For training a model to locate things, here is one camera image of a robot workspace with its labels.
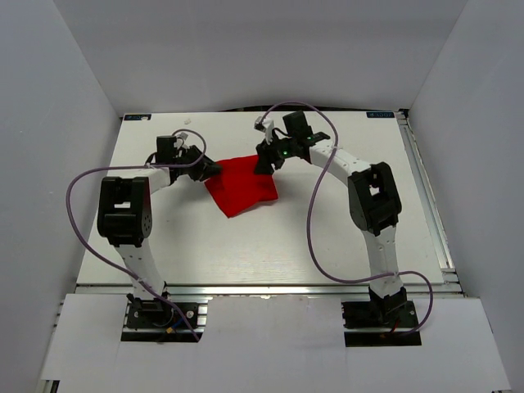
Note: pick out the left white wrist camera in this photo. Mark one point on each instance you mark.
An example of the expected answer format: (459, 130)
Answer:
(180, 140)

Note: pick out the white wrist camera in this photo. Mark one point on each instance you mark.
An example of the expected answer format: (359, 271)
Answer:
(265, 125)
(180, 140)

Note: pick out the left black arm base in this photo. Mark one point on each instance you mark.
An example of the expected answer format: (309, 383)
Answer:
(154, 321)

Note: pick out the right blue corner label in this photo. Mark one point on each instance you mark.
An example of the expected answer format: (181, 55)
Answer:
(380, 114)

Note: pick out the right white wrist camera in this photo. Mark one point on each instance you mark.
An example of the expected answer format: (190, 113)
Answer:
(265, 125)

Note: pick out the aluminium right side rail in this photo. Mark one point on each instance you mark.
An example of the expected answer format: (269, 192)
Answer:
(436, 229)

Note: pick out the aluminium front rail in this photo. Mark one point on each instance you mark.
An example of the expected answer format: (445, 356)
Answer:
(234, 290)

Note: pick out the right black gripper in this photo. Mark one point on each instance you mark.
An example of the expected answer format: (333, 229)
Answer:
(265, 155)

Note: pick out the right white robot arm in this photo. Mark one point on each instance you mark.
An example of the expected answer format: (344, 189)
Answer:
(374, 201)

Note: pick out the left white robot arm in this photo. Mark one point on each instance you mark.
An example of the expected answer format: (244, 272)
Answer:
(124, 216)

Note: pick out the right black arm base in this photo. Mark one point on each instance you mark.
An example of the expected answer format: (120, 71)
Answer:
(365, 328)

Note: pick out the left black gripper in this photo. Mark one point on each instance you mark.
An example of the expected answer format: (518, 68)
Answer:
(210, 169)

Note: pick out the red t-shirt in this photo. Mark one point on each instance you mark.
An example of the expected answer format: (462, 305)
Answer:
(238, 188)

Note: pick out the aluminium rail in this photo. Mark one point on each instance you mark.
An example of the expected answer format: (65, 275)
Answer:
(234, 290)
(436, 229)

